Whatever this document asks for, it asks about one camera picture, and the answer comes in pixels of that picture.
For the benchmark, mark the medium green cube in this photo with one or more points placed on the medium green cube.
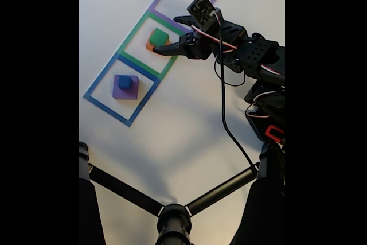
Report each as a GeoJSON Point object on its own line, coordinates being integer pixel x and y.
{"type": "Point", "coordinates": [158, 35]}

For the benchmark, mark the small blue cube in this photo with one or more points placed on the small blue cube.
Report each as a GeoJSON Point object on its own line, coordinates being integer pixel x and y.
{"type": "Point", "coordinates": [124, 82]}

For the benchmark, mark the large purple cube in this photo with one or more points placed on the large purple cube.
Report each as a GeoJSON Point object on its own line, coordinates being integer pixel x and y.
{"type": "Point", "coordinates": [126, 94]}

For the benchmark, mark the large orange cube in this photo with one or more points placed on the large orange cube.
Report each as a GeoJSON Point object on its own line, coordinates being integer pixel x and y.
{"type": "Point", "coordinates": [149, 46]}

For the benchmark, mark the red clamp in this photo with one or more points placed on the red clamp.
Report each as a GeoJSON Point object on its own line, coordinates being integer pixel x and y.
{"type": "Point", "coordinates": [269, 133]}

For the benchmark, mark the black tripod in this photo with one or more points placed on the black tripod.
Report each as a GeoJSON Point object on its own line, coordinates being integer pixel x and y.
{"type": "Point", "coordinates": [172, 222]}

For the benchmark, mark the gripper camera board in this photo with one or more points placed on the gripper camera board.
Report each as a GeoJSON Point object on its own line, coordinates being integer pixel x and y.
{"type": "Point", "coordinates": [203, 11]}

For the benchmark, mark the green square tape frame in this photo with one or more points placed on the green square tape frame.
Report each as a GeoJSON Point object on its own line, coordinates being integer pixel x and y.
{"type": "Point", "coordinates": [137, 61]}

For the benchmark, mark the blue square tape frame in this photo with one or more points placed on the blue square tape frame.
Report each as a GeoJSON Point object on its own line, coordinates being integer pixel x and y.
{"type": "Point", "coordinates": [109, 111]}

